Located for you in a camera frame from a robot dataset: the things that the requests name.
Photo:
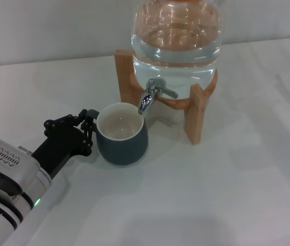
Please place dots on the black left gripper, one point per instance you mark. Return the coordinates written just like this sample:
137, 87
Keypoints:
60, 143

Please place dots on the black ceramic cup white inside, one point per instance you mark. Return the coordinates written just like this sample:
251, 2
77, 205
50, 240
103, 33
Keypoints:
124, 151

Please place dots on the chrome faucet with lever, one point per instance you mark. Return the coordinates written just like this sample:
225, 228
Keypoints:
147, 100

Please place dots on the wooden dispenser stand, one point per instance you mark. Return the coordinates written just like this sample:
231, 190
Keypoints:
195, 120

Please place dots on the glass water dispenser jar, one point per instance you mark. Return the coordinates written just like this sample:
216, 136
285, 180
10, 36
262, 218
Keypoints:
175, 51

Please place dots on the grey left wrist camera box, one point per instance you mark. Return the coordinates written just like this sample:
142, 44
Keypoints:
3, 159

